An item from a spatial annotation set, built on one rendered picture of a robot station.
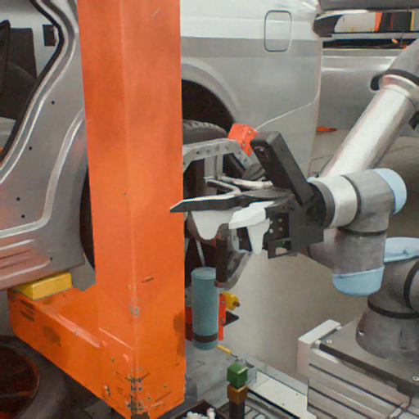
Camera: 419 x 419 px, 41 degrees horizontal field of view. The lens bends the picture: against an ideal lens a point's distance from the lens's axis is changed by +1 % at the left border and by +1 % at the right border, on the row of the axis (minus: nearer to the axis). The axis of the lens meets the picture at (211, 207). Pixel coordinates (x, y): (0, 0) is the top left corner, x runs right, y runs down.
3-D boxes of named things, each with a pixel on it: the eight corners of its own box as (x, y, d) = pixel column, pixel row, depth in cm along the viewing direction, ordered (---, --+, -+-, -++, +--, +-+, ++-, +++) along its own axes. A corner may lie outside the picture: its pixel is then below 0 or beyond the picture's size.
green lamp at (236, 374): (236, 374, 143) (236, 360, 142) (248, 380, 141) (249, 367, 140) (226, 380, 141) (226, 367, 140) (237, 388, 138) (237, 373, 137)
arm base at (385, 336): (442, 341, 121) (448, 299, 118) (410, 370, 111) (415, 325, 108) (376, 317, 131) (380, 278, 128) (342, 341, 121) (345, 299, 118)
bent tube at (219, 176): (249, 177, 197) (250, 147, 193) (293, 186, 184) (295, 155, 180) (214, 186, 185) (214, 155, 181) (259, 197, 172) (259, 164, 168)
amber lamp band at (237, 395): (236, 391, 145) (236, 378, 144) (248, 398, 142) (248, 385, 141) (226, 398, 142) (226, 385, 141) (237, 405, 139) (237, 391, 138)
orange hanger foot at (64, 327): (55, 314, 196) (47, 220, 186) (150, 376, 160) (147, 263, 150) (9, 332, 184) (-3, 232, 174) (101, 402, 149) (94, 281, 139)
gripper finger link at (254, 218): (255, 267, 64) (277, 246, 72) (252, 216, 63) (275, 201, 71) (230, 265, 65) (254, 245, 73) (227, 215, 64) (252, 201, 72)
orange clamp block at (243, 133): (233, 154, 199) (243, 132, 200) (250, 157, 194) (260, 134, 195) (223, 145, 194) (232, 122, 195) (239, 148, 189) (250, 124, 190)
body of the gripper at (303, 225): (266, 260, 72) (335, 243, 78) (262, 195, 71) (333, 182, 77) (233, 250, 79) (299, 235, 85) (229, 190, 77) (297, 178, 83)
